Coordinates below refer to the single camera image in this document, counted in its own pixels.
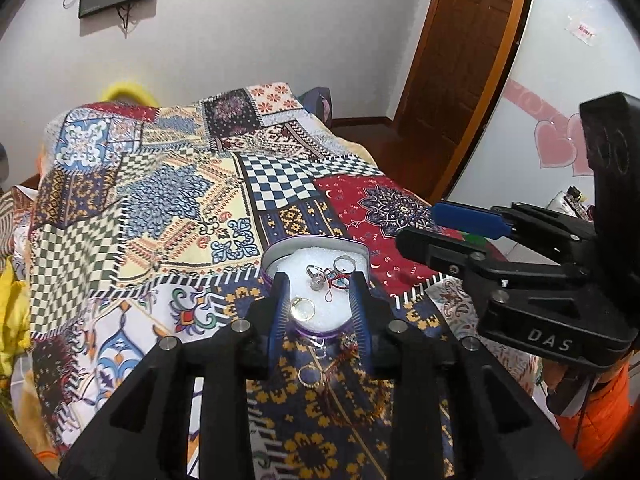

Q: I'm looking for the brown wooden door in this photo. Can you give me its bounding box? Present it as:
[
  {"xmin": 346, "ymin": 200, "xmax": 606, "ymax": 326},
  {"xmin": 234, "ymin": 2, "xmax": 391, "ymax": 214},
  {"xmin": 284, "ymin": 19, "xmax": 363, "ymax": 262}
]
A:
[{"xmin": 394, "ymin": 0, "xmax": 539, "ymax": 206}]

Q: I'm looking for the yellow pillow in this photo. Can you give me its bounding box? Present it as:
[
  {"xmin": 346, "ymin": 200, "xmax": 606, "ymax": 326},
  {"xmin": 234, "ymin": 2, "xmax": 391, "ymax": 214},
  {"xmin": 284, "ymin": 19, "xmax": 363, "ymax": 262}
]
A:
[{"xmin": 100, "ymin": 81, "xmax": 161, "ymax": 107}]

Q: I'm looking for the yellow cloth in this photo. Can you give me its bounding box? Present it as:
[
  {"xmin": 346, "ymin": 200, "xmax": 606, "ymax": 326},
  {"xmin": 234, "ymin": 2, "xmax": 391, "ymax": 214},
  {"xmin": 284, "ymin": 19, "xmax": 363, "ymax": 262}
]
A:
[{"xmin": 0, "ymin": 255, "xmax": 35, "ymax": 397}]

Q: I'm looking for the dark purple pillow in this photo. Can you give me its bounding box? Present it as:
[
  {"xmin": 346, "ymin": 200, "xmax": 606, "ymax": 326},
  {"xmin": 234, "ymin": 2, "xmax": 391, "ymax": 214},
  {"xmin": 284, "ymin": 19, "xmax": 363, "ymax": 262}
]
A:
[{"xmin": 295, "ymin": 86, "xmax": 334, "ymax": 127}]

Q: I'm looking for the pink heart wall decoration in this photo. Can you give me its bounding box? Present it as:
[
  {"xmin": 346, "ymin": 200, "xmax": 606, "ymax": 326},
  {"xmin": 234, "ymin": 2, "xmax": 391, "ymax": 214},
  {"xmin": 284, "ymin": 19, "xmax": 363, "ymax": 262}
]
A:
[{"xmin": 534, "ymin": 112, "xmax": 597, "ymax": 177}]

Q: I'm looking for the black monitor cable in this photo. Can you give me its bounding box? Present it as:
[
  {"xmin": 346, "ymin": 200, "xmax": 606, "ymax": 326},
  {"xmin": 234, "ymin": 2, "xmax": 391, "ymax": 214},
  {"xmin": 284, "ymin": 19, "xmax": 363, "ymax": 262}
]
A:
[{"xmin": 115, "ymin": 2, "xmax": 137, "ymax": 39}]

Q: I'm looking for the red string bracelet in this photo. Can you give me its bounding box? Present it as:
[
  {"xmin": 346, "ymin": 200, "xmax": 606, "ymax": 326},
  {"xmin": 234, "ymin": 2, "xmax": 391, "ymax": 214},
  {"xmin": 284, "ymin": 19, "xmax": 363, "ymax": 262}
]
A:
[{"xmin": 322, "ymin": 267, "xmax": 351, "ymax": 303}]

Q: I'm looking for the wide gold ring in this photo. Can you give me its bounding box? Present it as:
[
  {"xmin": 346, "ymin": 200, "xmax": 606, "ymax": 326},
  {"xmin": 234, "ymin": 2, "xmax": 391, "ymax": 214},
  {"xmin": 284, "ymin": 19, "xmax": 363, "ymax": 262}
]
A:
[{"xmin": 291, "ymin": 297, "xmax": 316, "ymax": 322}]

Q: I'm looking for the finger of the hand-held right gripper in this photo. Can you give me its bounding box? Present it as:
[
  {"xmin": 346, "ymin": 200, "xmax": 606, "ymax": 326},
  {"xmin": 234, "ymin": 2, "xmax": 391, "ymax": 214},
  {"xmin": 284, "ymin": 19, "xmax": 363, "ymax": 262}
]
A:
[
  {"xmin": 395, "ymin": 226, "xmax": 568, "ymax": 306},
  {"xmin": 431, "ymin": 201, "xmax": 597, "ymax": 267}
]

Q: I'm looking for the white wall sticker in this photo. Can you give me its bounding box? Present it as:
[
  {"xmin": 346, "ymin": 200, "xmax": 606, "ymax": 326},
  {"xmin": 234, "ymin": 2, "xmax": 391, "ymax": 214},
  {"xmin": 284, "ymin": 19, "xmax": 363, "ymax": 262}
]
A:
[{"xmin": 565, "ymin": 14, "xmax": 599, "ymax": 39}]

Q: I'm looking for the striped cloth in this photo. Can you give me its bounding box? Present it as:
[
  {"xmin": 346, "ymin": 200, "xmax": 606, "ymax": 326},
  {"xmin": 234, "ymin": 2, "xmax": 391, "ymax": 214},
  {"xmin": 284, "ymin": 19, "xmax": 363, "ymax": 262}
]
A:
[{"xmin": 0, "ymin": 185, "xmax": 42, "ymax": 261}]

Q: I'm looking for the purple heart-shaped jewelry box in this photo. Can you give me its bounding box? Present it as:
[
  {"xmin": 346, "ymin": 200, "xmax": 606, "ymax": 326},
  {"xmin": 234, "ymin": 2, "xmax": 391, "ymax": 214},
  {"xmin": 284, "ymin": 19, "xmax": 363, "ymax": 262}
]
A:
[{"xmin": 259, "ymin": 237, "xmax": 372, "ymax": 339}]

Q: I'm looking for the patchwork printed blanket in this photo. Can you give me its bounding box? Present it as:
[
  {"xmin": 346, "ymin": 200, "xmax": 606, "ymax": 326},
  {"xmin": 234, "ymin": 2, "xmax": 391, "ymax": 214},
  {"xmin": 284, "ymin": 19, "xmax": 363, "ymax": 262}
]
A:
[{"xmin": 10, "ymin": 81, "xmax": 556, "ymax": 480}]

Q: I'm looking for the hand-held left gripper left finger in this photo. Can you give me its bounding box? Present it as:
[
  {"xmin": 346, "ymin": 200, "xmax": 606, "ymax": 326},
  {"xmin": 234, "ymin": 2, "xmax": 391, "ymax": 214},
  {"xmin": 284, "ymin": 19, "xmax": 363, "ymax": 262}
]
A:
[{"xmin": 57, "ymin": 271, "xmax": 293, "ymax": 480}]

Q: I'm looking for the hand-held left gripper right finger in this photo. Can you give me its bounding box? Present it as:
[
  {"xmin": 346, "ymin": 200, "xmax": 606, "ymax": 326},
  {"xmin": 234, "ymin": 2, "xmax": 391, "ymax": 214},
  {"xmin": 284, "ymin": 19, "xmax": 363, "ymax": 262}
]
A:
[{"xmin": 348, "ymin": 271, "xmax": 587, "ymax": 480}]

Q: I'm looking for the pink wall banner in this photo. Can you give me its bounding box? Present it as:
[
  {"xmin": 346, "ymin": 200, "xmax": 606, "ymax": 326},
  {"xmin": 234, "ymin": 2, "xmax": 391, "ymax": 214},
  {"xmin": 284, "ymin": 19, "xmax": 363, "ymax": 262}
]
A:
[{"xmin": 502, "ymin": 79, "xmax": 557, "ymax": 117}]

